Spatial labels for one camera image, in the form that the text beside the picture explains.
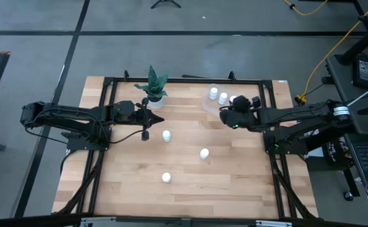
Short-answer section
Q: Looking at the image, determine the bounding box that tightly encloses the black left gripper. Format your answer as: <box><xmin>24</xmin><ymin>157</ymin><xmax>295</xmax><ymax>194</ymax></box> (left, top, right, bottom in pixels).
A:
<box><xmin>112</xmin><ymin>100</ymin><xmax>165</xmax><ymax>129</ymax></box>

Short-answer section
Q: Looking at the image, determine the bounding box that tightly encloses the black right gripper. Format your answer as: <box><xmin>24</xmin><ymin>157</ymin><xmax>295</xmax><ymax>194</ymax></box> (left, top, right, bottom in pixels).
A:
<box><xmin>218</xmin><ymin>105</ymin><xmax>263</xmax><ymax>132</ymax></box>

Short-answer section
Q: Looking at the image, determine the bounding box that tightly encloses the clear plastic basket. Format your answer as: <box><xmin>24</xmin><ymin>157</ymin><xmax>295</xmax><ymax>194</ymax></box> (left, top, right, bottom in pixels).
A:
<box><xmin>201</xmin><ymin>82</ymin><xmax>244</xmax><ymax>118</ymax></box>

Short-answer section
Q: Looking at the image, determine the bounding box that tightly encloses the white plant pot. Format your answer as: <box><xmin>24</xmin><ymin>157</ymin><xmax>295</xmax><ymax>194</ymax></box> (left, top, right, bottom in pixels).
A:
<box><xmin>147</xmin><ymin>94</ymin><xmax>166</xmax><ymax>110</ymax></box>

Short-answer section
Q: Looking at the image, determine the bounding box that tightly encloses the green snake plant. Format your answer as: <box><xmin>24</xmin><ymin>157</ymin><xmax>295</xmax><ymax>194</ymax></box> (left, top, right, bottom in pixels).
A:
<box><xmin>133</xmin><ymin>65</ymin><xmax>169</xmax><ymax>102</ymax></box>

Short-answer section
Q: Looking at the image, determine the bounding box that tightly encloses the black bag white lettering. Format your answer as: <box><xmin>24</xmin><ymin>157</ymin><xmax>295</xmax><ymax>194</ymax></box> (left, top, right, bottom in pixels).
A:
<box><xmin>324</xmin><ymin>140</ymin><xmax>345</xmax><ymax>165</ymax></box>

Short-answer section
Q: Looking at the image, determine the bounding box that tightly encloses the black tripod stand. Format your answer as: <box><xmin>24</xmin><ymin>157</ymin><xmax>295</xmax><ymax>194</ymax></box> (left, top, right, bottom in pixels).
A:
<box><xmin>150</xmin><ymin>0</ymin><xmax>182</xmax><ymax>9</ymax></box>

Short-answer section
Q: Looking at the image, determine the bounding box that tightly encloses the black side desk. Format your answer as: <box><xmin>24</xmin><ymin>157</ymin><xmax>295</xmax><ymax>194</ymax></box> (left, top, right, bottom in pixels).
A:
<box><xmin>325</xmin><ymin>53</ymin><xmax>368</xmax><ymax>136</ymax></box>

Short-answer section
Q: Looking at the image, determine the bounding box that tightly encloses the black power adapter with label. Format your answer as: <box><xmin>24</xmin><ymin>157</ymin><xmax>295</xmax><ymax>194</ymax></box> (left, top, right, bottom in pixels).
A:
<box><xmin>352</xmin><ymin>54</ymin><xmax>368</xmax><ymax>90</ymax></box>

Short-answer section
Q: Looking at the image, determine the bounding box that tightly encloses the black stand leg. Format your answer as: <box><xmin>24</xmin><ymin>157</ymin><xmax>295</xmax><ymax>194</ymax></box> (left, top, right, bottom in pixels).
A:
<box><xmin>333</xmin><ymin>18</ymin><xmax>368</xmax><ymax>66</ymax></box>

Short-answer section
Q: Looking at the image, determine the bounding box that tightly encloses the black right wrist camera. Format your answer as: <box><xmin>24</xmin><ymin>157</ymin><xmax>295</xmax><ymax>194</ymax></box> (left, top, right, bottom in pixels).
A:
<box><xmin>232</xmin><ymin>95</ymin><xmax>251</xmax><ymax>112</ymax></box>

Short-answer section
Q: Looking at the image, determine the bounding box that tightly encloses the black left camera cable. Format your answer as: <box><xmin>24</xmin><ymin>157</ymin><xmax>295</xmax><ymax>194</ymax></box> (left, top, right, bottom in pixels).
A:
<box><xmin>109</xmin><ymin>128</ymin><xmax>145</xmax><ymax>145</ymax></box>

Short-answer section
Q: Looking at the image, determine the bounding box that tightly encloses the black metal table frame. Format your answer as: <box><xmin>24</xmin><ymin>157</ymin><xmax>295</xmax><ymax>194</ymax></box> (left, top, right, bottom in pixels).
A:
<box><xmin>52</xmin><ymin>71</ymin><xmax>319</xmax><ymax>227</ymax></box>

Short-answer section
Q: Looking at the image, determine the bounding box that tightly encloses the long yellow power cable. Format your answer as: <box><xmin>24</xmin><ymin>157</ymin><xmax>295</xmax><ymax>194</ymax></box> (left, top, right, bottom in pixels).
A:
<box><xmin>294</xmin><ymin>0</ymin><xmax>368</xmax><ymax>107</ymax></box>

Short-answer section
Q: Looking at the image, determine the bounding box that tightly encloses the black floor power cable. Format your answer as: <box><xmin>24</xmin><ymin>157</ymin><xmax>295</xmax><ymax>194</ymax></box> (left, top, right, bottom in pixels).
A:
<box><xmin>59</xmin><ymin>150</ymin><xmax>79</xmax><ymax>175</ymax></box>

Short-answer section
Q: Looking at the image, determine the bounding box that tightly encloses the short yellow power cable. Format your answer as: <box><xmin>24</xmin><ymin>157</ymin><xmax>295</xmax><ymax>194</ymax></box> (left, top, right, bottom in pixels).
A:
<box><xmin>281</xmin><ymin>0</ymin><xmax>329</xmax><ymax>16</ymax></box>

